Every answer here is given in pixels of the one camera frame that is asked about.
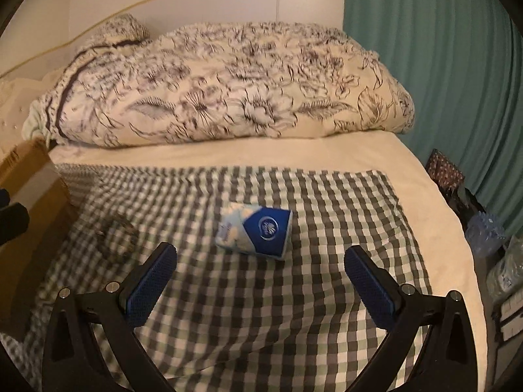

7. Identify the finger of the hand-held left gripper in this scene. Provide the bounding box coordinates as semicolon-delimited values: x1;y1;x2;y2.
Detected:
0;188;30;248

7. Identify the teal curtain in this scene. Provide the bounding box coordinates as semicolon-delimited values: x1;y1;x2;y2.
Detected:
342;0;523;237

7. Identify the pale plastic bag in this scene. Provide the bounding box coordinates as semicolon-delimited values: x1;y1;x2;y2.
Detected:
486;237;523;303

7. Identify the dark floral bag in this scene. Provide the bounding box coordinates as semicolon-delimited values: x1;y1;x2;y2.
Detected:
425;149;465;197

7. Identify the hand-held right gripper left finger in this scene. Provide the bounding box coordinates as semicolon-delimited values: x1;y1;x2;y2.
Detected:
43;242;177;392

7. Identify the cream tufted headboard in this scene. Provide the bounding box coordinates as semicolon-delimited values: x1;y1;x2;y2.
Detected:
0;69;62;152

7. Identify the brown cardboard box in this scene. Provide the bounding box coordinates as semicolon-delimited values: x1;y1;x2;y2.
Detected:
0;138;80;254

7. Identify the light green cloth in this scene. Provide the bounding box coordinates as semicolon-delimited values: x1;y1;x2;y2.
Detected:
22;108;46;140

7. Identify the floral printed duvet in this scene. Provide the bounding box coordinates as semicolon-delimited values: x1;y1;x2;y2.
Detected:
22;13;415;148

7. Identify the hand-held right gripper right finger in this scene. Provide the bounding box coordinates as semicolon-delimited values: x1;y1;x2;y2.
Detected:
344;246;479;392

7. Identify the blue white tissue pack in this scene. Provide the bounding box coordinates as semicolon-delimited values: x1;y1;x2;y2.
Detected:
216;203;294;260

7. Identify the grey checked cloth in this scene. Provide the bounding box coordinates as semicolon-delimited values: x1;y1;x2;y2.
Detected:
0;162;434;392

